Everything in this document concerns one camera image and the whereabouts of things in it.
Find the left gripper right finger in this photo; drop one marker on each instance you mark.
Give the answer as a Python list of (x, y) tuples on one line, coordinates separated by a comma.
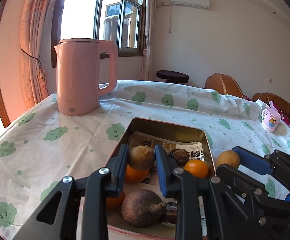
[(226, 217)]

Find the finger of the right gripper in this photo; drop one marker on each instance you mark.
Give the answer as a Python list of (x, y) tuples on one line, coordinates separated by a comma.
[(242, 183), (276, 164)]

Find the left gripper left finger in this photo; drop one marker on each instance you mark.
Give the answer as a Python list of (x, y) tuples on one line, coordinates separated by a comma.
[(57, 215)]

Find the small orange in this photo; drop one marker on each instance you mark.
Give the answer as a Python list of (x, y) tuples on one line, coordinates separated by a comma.
[(197, 168), (113, 204)]

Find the yellowish longan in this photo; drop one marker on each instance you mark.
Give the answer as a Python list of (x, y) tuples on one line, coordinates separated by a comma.
[(228, 157)]

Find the large orange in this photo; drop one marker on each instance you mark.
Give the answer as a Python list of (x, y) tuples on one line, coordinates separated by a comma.
[(133, 176)]

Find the brown passion fruit with stem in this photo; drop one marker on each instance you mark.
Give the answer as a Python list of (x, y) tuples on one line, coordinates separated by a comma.
[(143, 208)]

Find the dark water chestnut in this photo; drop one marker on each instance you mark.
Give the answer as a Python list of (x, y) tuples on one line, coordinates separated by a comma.
[(180, 156)]

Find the pink metal tin box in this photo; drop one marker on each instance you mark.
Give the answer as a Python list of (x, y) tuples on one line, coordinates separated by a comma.
[(176, 133)]

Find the pink cartoon cup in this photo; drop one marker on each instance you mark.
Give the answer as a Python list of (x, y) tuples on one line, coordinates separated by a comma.
[(270, 119)]

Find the printed paper sheet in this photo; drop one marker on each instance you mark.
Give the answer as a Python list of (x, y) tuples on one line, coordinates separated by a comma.
[(162, 230)]

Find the brown leather sofa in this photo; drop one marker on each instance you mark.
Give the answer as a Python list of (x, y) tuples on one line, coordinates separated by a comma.
[(281, 103)]

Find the white green cloud tablecloth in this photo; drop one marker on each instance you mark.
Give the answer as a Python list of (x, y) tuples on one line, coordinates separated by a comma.
[(42, 146)]

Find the pink electric kettle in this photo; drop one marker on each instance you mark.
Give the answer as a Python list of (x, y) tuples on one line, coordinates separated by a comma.
[(77, 74)]

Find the brown leather chair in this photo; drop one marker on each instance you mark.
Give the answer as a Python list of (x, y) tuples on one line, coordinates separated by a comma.
[(223, 84)]

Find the pink curtain right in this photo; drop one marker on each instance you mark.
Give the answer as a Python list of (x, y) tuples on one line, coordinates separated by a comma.
[(147, 64)]

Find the pink curtain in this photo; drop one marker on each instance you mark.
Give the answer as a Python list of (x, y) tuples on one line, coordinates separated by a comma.
[(33, 75), (147, 64)]

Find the dark round stool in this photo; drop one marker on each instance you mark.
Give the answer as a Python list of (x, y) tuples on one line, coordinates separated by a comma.
[(172, 76)]

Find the pink curtain left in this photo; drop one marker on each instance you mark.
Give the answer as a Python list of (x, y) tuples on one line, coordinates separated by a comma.
[(33, 75)]

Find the white air conditioner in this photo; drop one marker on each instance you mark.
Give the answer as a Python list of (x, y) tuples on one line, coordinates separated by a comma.
[(201, 4)]

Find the window with frame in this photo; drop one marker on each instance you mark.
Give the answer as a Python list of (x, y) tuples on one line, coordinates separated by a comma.
[(119, 21)]

